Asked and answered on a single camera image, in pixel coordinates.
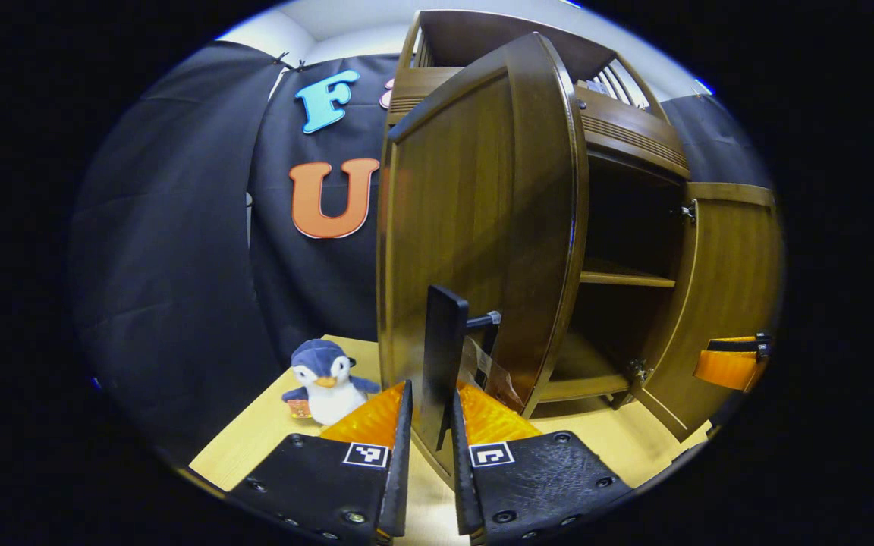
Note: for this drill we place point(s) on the penguin plush toy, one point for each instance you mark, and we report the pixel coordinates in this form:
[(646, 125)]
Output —
[(328, 387)]

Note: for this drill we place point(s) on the black backdrop cloth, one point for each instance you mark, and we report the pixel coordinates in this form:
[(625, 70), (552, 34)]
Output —
[(179, 265)]

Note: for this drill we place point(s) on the wooden inner shelf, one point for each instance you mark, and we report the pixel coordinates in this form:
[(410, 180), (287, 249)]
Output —
[(627, 279)]

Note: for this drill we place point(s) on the metal door hinge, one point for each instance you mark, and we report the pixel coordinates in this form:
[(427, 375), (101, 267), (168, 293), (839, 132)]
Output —
[(688, 212), (640, 371)]

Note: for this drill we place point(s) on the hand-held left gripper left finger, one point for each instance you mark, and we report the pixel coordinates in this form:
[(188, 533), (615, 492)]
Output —
[(397, 485)]

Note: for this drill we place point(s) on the wooden shoe cabinet door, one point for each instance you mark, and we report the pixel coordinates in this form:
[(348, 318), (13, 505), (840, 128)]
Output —
[(467, 189), (725, 280)]

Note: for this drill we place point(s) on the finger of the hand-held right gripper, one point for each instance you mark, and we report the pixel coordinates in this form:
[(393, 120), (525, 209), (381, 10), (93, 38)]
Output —
[(725, 368)]

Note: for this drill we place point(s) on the wooden double-door shoe cabinet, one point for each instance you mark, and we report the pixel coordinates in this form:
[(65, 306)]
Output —
[(581, 383)]

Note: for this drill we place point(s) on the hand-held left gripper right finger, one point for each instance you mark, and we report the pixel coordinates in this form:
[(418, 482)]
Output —
[(466, 493)]

